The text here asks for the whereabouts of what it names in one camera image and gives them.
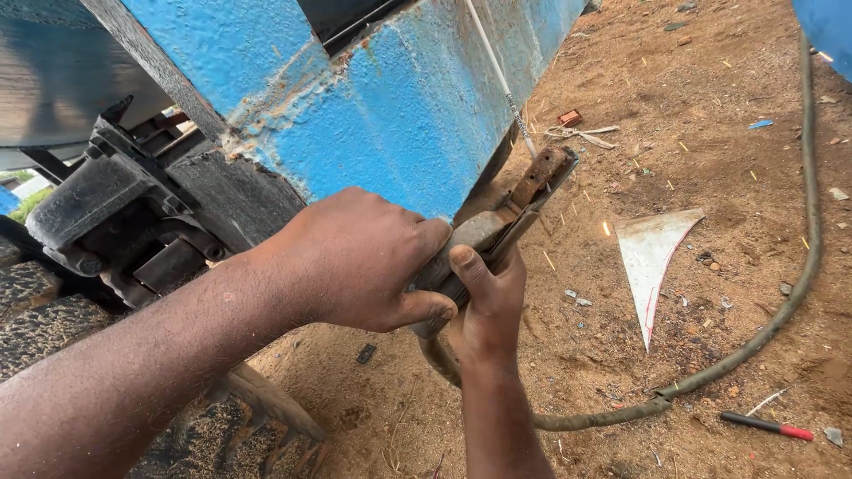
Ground white scrap strips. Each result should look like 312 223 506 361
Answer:
544 124 620 151

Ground black metal suspension bracket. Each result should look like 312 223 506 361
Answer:
25 95 231 311

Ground blue metal panel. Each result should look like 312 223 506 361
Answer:
790 0 852 85

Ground triangular metal sheet offcut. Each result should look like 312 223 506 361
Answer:
613 207 706 354

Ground rusty welding electrode holder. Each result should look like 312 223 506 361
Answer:
408 145 580 340

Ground person's left hand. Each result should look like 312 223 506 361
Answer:
266 187 460 334

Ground black truck tyre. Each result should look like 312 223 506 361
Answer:
0 236 330 479

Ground dusty welding cable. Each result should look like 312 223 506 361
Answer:
418 30 824 433

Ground black and red marker pen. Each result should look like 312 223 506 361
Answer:
719 410 816 443

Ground thin white stick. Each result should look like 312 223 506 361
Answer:
745 389 788 418

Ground person's right hand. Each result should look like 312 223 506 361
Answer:
442 243 528 367

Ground worn wooden plank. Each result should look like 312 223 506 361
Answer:
223 362 328 444

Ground white welding rod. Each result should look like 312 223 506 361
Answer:
463 0 539 159

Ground blue truck body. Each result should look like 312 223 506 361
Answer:
0 0 591 257

